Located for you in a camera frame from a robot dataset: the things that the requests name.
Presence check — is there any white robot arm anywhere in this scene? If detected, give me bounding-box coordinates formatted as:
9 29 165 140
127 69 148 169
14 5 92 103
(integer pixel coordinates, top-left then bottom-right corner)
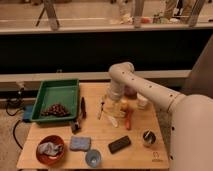
107 62 213 171

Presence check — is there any green plastic tray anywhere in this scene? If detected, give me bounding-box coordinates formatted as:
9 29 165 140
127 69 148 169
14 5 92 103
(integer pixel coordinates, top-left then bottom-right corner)
31 79 79 123

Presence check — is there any yellow round fruit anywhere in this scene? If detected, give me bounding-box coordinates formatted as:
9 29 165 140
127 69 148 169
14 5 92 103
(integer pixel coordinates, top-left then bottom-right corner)
121 99 129 111

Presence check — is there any white plastic knife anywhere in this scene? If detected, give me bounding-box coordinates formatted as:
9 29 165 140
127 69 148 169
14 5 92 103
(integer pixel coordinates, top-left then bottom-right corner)
107 116 118 128

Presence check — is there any orange carrot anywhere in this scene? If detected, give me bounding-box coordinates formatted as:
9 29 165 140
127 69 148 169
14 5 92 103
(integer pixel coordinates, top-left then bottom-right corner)
125 109 133 130

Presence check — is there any dark purple bowl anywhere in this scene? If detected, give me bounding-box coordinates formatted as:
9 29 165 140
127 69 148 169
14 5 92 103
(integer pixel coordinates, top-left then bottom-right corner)
124 86 137 99

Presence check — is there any white cup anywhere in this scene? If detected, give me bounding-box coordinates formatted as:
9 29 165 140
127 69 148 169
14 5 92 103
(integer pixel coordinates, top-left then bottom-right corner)
137 94 148 109

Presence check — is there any dark marker pen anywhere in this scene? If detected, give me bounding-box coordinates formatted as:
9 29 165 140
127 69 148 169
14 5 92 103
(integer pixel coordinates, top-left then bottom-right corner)
81 97 86 118

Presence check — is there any black rectangular block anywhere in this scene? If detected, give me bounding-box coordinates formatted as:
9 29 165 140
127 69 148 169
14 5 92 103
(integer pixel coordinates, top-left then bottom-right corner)
108 136 131 154

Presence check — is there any small dark clip tool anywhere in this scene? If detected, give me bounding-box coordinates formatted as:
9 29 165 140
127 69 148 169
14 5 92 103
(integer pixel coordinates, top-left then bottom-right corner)
70 115 82 134

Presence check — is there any shiny metal cup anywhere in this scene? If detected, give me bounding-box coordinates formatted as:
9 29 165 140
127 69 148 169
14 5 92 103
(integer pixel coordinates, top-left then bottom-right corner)
143 131 156 147

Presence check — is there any blue sponge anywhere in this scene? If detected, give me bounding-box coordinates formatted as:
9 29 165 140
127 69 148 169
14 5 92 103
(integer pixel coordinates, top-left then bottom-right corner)
70 136 91 151

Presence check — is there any blue glass cup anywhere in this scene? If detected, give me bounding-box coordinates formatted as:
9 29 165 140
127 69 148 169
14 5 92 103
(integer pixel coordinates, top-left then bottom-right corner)
85 149 101 168

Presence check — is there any brown grape bunch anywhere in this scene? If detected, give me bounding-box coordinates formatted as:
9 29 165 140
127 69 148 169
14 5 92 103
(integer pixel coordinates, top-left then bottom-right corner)
41 103 70 117

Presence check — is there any red bowl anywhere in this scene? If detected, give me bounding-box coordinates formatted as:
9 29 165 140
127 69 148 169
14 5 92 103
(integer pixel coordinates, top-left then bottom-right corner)
36 135 65 166

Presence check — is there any grey crumpled cloth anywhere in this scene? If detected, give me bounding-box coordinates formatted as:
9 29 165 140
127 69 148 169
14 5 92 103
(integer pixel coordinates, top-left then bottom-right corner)
37 142 63 157

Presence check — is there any blue power box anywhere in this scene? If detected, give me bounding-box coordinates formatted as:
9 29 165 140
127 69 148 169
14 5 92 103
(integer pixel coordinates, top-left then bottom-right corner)
22 105 33 123

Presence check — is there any fork with red handle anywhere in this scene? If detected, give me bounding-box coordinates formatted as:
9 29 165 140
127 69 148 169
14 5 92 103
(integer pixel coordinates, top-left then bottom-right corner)
98 95 106 120

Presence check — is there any black cable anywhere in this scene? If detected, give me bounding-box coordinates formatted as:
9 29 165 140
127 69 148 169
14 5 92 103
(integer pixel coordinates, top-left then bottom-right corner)
5 89 26 151

